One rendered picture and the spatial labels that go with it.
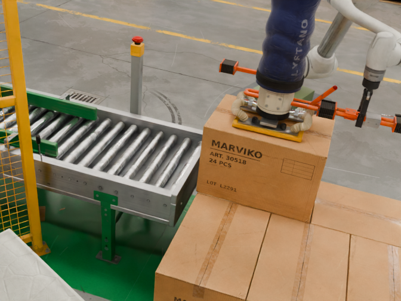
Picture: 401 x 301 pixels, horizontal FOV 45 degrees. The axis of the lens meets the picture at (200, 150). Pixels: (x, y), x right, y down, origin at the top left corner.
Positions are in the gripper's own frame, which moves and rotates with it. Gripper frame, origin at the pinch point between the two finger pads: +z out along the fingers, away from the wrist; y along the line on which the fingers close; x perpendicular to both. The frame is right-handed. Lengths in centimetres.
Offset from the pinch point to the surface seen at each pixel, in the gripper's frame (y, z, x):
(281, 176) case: 21.3, 29.3, -28.8
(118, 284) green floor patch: 50, 107, -101
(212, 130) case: 20, 14, -66
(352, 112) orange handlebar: 1.3, -2.5, -3.9
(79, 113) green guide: -20, 49, -161
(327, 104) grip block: -0.6, -2.7, -15.9
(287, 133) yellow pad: 13.9, 9.5, -30.6
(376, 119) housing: 3.0, -2.6, 7.1
